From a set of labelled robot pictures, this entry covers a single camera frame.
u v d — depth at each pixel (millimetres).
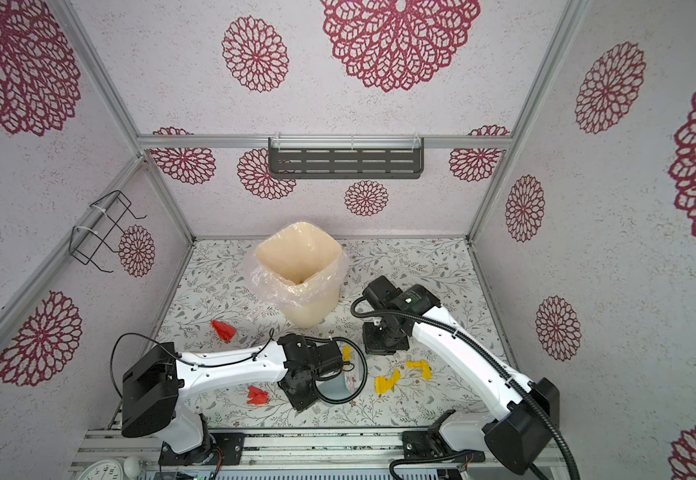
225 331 945
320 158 939
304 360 556
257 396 814
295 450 748
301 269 983
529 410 378
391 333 587
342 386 815
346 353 669
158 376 487
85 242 728
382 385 834
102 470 675
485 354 432
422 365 860
